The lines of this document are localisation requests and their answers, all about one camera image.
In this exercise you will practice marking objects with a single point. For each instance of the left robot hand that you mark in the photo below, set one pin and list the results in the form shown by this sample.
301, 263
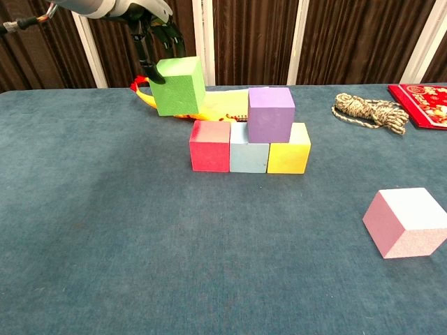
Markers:
153, 21

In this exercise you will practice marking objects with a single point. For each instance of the green foam cube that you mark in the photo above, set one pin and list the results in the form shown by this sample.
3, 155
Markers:
179, 90

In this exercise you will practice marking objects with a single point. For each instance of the red foam cube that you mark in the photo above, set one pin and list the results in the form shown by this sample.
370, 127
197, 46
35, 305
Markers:
209, 153

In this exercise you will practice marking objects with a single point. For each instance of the purple foam cube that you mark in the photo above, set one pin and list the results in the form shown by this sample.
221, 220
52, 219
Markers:
270, 118

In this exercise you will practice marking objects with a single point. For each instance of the yellow foam cube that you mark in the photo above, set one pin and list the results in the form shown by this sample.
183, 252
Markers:
288, 157

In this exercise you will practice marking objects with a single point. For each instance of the pink foam cube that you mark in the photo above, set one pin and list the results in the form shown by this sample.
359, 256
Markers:
394, 216

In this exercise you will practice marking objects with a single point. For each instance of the yellow rubber chicken toy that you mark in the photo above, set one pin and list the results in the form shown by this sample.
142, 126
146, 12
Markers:
145, 97

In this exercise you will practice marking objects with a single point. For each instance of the yellow spiral notebook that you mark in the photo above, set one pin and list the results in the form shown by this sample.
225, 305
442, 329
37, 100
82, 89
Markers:
223, 103

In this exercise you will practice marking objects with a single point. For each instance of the light blue foam cube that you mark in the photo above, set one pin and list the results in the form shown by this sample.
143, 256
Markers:
248, 157

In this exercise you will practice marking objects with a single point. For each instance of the teal felt table cloth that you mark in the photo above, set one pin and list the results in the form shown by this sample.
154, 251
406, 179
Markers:
209, 261

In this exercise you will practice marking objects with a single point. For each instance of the red festive spiral calendar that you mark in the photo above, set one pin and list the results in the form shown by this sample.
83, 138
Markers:
426, 104

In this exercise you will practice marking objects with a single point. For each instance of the white frame post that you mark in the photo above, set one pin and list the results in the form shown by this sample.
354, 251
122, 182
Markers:
89, 49
298, 42
422, 42
204, 42

